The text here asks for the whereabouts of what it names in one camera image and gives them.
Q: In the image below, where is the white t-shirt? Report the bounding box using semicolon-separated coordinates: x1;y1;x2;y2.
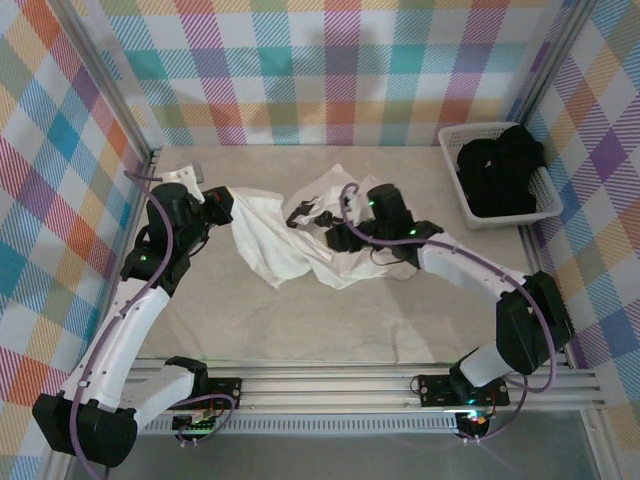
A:
227;162;419;291

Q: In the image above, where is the white plastic basket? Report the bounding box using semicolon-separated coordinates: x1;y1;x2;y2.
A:
437;121;565;231

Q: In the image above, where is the black garment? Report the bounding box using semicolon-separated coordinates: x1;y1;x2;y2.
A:
455;124;546;219

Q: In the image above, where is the small controller circuit board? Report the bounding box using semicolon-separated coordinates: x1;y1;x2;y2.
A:
455;409;490;432
172;412;222;435

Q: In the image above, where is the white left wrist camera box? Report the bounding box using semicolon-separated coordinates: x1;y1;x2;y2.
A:
158;162;207;202

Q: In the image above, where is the aluminium side rail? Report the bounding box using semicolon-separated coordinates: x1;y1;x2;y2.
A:
87;149;161;376
498;143;579;371

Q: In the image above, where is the aluminium frame post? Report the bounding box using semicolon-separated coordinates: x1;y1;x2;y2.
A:
47;0;164;169
497;0;601;154

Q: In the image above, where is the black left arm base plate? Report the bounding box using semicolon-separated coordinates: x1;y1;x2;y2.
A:
152;377;244;412

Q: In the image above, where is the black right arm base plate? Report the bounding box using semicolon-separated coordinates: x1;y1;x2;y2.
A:
417;373;511;407

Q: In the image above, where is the aluminium mounting rail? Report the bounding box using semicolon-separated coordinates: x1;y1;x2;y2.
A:
54;357;604;416

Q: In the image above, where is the slotted grey cable duct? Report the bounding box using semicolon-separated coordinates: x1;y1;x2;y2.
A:
79;418;459;435

